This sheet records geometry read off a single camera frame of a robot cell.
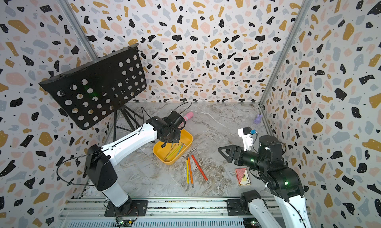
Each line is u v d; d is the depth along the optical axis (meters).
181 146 0.95
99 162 0.43
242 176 0.84
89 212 0.73
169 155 0.92
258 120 1.07
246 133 0.55
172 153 0.93
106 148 0.46
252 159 0.50
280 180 0.40
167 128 0.60
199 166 0.88
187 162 0.90
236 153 0.52
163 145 0.69
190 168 0.88
